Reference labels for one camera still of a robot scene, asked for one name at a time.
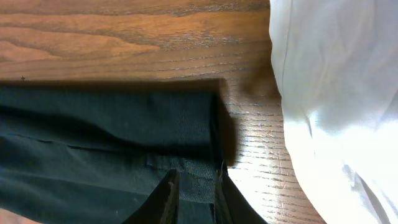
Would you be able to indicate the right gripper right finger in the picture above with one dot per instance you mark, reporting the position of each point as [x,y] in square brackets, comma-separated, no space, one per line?
[230,206]

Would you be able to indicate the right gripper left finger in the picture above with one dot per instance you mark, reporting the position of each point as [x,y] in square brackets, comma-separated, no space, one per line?
[161,207]

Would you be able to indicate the black Sytrogen t-shirt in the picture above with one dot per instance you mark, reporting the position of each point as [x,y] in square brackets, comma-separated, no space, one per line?
[92,152]

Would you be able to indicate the white shirt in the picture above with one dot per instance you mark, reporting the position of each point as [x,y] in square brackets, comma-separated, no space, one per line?
[335,64]

